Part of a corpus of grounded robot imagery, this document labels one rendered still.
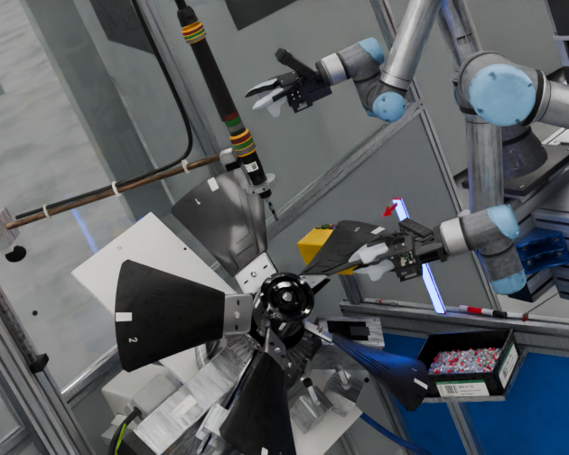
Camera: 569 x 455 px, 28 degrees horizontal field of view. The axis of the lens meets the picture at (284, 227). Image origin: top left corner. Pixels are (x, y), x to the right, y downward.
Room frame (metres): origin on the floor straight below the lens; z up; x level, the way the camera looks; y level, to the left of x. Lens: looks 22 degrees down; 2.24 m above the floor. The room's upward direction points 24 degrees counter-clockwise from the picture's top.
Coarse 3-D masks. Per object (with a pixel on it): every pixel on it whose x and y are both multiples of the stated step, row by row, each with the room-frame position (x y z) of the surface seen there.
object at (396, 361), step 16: (336, 336) 2.14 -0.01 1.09; (352, 352) 2.07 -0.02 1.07; (368, 352) 2.10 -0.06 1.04; (384, 352) 2.16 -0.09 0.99; (368, 368) 2.03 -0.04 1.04; (384, 368) 2.05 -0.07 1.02; (400, 368) 2.09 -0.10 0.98; (416, 368) 2.12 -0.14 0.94; (384, 384) 2.00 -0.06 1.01; (400, 384) 2.02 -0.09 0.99; (416, 384) 2.05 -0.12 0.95; (400, 400) 1.97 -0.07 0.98; (416, 400) 1.99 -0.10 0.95
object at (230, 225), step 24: (192, 192) 2.41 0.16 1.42; (216, 192) 2.39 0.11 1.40; (240, 192) 2.36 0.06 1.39; (192, 216) 2.38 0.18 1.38; (216, 216) 2.35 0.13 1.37; (240, 216) 2.32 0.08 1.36; (264, 216) 2.30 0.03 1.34; (216, 240) 2.32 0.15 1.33; (240, 240) 2.28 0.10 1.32; (264, 240) 2.25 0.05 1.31; (240, 264) 2.26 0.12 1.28
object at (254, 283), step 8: (264, 256) 2.24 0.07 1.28; (248, 264) 2.25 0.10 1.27; (256, 264) 2.24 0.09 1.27; (264, 264) 2.23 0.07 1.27; (272, 264) 2.22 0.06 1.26; (240, 272) 2.25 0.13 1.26; (248, 272) 2.24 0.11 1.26; (264, 272) 2.22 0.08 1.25; (272, 272) 2.20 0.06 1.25; (240, 280) 2.24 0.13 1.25; (248, 280) 2.23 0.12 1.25; (256, 280) 2.22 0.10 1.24; (248, 288) 2.22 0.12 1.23; (256, 288) 2.21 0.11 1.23
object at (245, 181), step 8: (232, 152) 2.22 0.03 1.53; (224, 160) 2.23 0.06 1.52; (232, 160) 2.22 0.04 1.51; (240, 160) 2.23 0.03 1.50; (232, 168) 2.22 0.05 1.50; (240, 168) 2.22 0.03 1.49; (240, 176) 2.22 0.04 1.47; (248, 176) 2.24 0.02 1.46; (272, 176) 2.22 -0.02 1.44; (240, 184) 2.22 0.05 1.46; (248, 184) 2.22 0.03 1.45; (264, 184) 2.20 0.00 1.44; (272, 184) 2.20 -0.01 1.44; (248, 192) 2.21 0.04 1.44; (256, 192) 2.20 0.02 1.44
